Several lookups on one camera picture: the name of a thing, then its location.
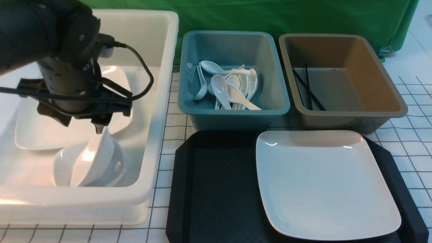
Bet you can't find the white spoon right side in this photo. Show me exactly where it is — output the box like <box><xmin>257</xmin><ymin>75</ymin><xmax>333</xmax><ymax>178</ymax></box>
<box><xmin>239</xmin><ymin>68</ymin><xmax>258</xmax><ymax>101</ymax></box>

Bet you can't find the white small bowl in bin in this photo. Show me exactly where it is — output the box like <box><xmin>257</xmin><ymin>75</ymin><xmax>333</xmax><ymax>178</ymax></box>
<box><xmin>51</xmin><ymin>138</ymin><xmax>128</xmax><ymax>187</ymax></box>

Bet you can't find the white spoon front centre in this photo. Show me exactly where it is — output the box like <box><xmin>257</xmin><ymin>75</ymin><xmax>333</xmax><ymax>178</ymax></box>
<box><xmin>210</xmin><ymin>75</ymin><xmax>232</xmax><ymax>110</ymax></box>

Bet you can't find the metal binder clip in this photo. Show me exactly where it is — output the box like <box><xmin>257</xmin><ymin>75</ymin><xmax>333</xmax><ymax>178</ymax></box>
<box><xmin>378</xmin><ymin>46</ymin><xmax>394</xmax><ymax>59</ymax></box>

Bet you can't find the brown plastic bin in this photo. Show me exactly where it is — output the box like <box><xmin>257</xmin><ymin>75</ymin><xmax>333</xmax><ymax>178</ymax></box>
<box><xmin>279</xmin><ymin>33</ymin><xmax>408</xmax><ymax>134</ymax></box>

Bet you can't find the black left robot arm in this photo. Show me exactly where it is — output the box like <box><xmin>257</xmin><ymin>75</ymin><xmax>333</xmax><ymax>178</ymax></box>
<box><xmin>1</xmin><ymin>0</ymin><xmax>132</xmax><ymax>134</ymax></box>

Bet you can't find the green cloth backdrop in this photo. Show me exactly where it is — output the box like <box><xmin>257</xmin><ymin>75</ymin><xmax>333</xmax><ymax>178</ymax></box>
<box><xmin>0</xmin><ymin>0</ymin><xmax>420</xmax><ymax>65</ymax></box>

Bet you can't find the white square rice plate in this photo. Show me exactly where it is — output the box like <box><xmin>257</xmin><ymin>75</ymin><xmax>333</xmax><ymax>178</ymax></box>
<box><xmin>256</xmin><ymin>130</ymin><xmax>402</xmax><ymax>242</ymax></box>

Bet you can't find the white spoon top horizontal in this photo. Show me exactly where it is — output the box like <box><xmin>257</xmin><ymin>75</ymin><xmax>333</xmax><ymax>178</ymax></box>
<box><xmin>199</xmin><ymin>60</ymin><xmax>251</xmax><ymax>77</ymax></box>

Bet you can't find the large white plastic bin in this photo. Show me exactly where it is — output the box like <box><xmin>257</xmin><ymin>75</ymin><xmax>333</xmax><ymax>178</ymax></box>
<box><xmin>1</xmin><ymin>9</ymin><xmax>179</xmax><ymax>228</ymax></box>

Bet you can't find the white spoon left side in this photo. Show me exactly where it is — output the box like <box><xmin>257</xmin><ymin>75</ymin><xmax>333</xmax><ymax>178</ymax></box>
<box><xmin>194</xmin><ymin>62</ymin><xmax>208</xmax><ymax>100</ymax></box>

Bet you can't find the black left camera cable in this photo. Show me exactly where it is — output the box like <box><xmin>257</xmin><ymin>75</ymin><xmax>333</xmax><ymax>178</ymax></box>
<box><xmin>0</xmin><ymin>40</ymin><xmax>155</xmax><ymax>102</ymax></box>

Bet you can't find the black chopstick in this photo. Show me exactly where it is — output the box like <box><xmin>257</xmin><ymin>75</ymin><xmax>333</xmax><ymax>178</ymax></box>
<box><xmin>304</xmin><ymin>64</ymin><xmax>313</xmax><ymax>110</ymax></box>
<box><xmin>293</xmin><ymin>65</ymin><xmax>326</xmax><ymax>111</ymax></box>

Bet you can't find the white square plate in bin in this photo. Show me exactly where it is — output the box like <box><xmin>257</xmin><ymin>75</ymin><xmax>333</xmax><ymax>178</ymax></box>
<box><xmin>15</xmin><ymin>65</ymin><xmax>133</xmax><ymax>150</ymax></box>

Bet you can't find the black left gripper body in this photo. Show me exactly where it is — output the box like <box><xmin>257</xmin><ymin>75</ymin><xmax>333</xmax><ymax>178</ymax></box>
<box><xmin>17</xmin><ymin>56</ymin><xmax>132</xmax><ymax>127</ymax></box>

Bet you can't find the teal plastic bin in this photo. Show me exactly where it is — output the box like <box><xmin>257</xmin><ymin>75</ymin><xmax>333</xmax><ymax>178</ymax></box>
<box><xmin>178</xmin><ymin>30</ymin><xmax>291</xmax><ymax>131</ymax></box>

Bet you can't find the black chopstick in bin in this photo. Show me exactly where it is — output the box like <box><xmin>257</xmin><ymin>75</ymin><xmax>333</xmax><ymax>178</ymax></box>
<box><xmin>293</xmin><ymin>65</ymin><xmax>326</xmax><ymax>111</ymax></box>

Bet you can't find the white ceramic soup spoon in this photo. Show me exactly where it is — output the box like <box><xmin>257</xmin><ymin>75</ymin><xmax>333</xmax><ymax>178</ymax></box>
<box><xmin>227</xmin><ymin>83</ymin><xmax>261</xmax><ymax>110</ymax></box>

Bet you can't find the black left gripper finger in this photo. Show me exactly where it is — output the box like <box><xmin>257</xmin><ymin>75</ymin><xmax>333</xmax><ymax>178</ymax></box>
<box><xmin>95</xmin><ymin>123</ymin><xmax>105</xmax><ymax>134</ymax></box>

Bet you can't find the white square small bowl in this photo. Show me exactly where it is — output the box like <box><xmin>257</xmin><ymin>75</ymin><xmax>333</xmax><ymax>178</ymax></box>
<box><xmin>70</xmin><ymin>127</ymin><xmax>115</xmax><ymax>187</ymax></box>

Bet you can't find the black plastic serving tray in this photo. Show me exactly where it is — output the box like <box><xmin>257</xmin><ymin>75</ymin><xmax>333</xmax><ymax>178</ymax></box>
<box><xmin>166</xmin><ymin>131</ymin><xmax>430</xmax><ymax>243</ymax></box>

